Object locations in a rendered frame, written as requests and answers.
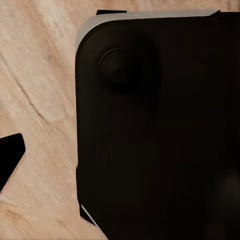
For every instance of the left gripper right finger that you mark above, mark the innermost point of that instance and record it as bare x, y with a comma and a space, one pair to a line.
232, 148

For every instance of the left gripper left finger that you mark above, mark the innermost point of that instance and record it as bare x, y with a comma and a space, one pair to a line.
12, 149

